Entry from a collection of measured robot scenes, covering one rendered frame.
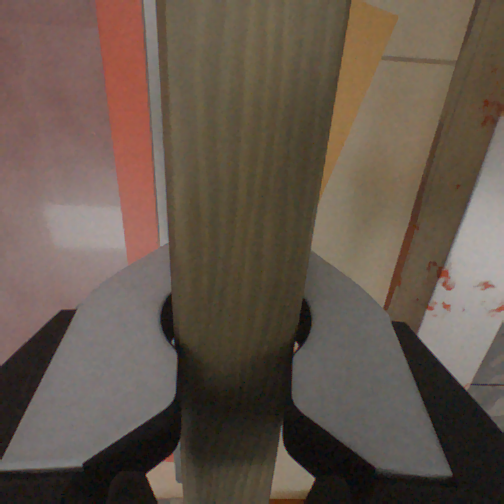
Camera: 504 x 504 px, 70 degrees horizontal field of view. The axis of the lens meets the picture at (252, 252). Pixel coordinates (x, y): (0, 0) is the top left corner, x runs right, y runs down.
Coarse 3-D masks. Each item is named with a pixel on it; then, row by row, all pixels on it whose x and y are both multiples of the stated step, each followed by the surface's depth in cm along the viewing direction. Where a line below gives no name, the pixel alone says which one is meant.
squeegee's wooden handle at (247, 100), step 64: (192, 0) 5; (256, 0) 5; (320, 0) 5; (192, 64) 5; (256, 64) 5; (320, 64) 6; (192, 128) 6; (256, 128) 6; (320, 128) 6; (192, 192) 6; (256, 192) 6; (192, 256) 7; (256, 256) 7; (192, 320) 8; (256, 320) 8; (192, 384) 9; (256, 384) 9; (192, 448) 10; (256, 448) 10
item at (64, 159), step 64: (0, 0) 13; (64, 0) 13; (128, 0) 13; (0, 64) 14; (64, 64) 14; (128, 64) 14; (0, 128) 15; (64, 128) 15; (128, 128) 15; (0, 192) 16; (64, 192) 17; (128, 192) 17
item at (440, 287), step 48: (480, 0) 13; (480, 48) 13; (480, 96) 13; (432, 144) 16; (480, 144) 13; (432, 192) 16; (480, 192) 13; (432, 240) 16; (480, 240) 14; (432, 288) 15; (480, 288) 15; (432, 336) 17; (480, 336) 17
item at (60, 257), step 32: (0, 224) 17; (32, 224) 17; (64, 224) 17; (96, 224) 17; (128, 224) 17; (0, 256) 18; (32, 256) 18; (64, 256) 18; (96, 256) 18; (128, 256) 18; (0, 288) 19; (32, 288) 19; (64, 288) 19; (0, 320) 20; (32, 320) 20; (0, 352) 21
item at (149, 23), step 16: (144, 0) 10; (144, 16) 10; (144, 32) 11; (144, 48) 11; (160, 96) 11; (160, 112) 12; (160, 128) 12; (160, 144) 12; (160, 160) 12; (160, 176) 13; (160, 192) 13; (160, 208) 13; (160, 224) 14; (160, 240) 14; (176, 448) 20; (176, 464) 21; (176, 480) 22
